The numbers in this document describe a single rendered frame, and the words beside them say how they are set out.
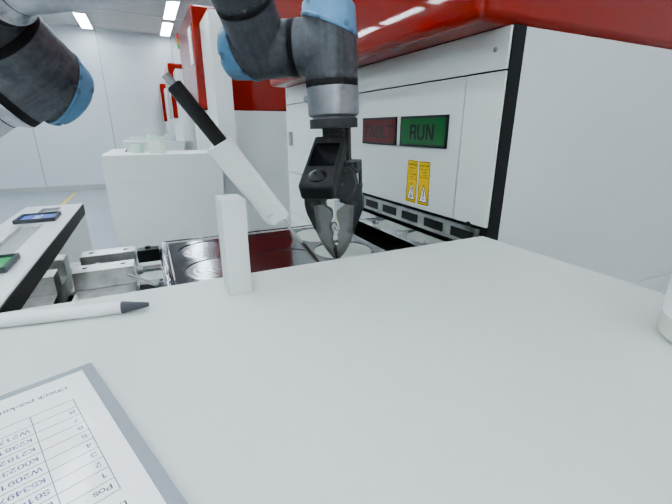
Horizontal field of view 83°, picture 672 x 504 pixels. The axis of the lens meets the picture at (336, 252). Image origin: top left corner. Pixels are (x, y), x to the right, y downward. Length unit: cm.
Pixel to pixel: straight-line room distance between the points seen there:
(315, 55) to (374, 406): 46
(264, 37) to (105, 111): 797
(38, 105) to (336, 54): 49
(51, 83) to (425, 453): 75
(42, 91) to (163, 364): 60
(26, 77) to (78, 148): 777
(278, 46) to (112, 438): 49
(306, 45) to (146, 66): 801
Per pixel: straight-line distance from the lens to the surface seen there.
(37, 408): 26
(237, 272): 34
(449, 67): 61
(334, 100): 56
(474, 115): 57
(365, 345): 26
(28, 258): 57
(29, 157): 869
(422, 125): 64
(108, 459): 21
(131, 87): 850
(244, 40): 58
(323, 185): 49
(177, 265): 64
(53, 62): 79
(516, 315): 33
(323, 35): 57
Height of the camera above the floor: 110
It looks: 18 degrees down
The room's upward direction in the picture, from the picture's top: straight up
